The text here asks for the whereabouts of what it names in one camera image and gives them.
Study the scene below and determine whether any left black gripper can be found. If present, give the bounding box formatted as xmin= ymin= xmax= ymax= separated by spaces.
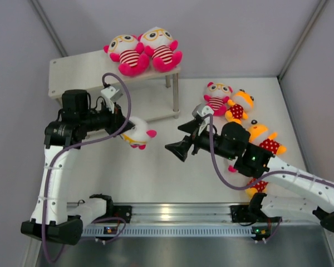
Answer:
xmin=80 ymin=100 xmax=134 ymax=137

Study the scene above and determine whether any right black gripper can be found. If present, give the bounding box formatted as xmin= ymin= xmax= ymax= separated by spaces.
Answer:
xmin=165 ymin=120 xmax=235 ymax=162

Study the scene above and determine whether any pink panda plush face down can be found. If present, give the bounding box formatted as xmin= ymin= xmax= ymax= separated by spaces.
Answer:
xmin=120 ymin=116 xmax=157 ymax=150

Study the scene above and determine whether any pink panda plush with glasses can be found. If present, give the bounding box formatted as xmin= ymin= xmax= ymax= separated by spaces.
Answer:
xmin=137 ymin=27 xmax=183 ymax=72

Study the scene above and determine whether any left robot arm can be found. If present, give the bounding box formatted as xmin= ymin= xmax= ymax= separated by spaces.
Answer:
xmin=21 ymin=86 xmax=133 ymax=245

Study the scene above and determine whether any pink panda plush under arm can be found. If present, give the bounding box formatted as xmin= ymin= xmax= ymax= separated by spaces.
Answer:
xmin=228 ymin=165 xmax=237 ymax=172

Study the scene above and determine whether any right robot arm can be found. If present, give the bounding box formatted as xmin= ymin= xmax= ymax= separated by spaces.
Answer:
xmin=165 ymin=115 xmax=334 ymax=233

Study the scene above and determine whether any white two-tier shelf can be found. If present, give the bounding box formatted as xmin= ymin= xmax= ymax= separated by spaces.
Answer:
xmin=48 ymin=50 xmax=181 ymax=122

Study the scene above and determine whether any pink panda plush top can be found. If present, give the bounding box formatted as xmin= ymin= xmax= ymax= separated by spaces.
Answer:
xmin=203 ymin=82 xmax=233 ymax=116

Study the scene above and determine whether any orange plush top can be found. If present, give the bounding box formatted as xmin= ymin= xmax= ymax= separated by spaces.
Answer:
xmin=225 ymin=89 xmax=254 ymax=124

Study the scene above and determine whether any orange plush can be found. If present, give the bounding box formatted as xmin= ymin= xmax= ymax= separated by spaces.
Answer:
xmin=245 ymin=180 xmax=268 ymax=199
xmin=225 ymin=89 xmax=254 ymax=124
xmin=248 ymin=120 xmax=287 ymax=155

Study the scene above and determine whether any orange plush middle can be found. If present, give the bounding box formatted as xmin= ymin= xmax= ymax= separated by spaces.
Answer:
xmin=248 ymin=120 xmax=287 ymax=155

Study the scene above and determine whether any orange plush bottom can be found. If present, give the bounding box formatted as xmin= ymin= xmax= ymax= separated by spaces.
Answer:
xmin=245 ymin=180 xmax=268 ymax=199

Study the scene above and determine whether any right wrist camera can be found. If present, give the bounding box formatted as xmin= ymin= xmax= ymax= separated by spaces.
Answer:
xmin=192 ymin=103 xmax=214 ymax=118

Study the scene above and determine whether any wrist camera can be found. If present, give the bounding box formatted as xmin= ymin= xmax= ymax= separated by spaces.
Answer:
xmin=192 ymin=103 xmax=214 ymax=118
xmin=100 ymin=86 xmax=123 ymax=113

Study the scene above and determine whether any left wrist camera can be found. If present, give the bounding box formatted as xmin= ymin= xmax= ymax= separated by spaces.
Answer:
xmin=100 ymin=86 xmax=123 ymax=113

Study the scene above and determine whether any left black mount plate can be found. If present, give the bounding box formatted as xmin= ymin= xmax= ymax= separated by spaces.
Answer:
xmin=98 ymin=205 xmax=132 ymax=223

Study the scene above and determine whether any black mount plate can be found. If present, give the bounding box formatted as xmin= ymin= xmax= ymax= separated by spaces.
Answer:
xmin=98 ymin=205 xmax=132 ymax=223
xmin=230 ymin=204 xmax=255 ymax=223

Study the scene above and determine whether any aluminium rail base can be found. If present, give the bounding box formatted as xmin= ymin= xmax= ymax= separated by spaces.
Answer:
xmin=66 ymin=202 xmax=334 ymax=225

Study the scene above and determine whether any right black mount plate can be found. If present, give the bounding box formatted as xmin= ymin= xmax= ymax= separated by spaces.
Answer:
xmin=230 ymin=204 xmax=255 ymax=223

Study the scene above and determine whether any grey slotted cable duct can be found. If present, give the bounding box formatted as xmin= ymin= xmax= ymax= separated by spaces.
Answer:
xmin=82 ymin=225 xmax=256 ymax=238

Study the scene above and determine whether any wall corner metal strip left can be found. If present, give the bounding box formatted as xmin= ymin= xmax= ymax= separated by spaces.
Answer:
xmin=28 ymin=0 xmax=68 ymax=57

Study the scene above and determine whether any wall corner metal strip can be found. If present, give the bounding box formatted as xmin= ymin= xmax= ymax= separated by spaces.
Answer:
xmin=277 ymin=0 xmax=330 ymax=82
xmin=28 ymin=0 xmax=68 ymax=57

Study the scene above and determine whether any wall corner metal strip right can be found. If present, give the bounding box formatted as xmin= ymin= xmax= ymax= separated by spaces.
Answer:
xmin=277 ymin=0 xmax=330 ymax=82

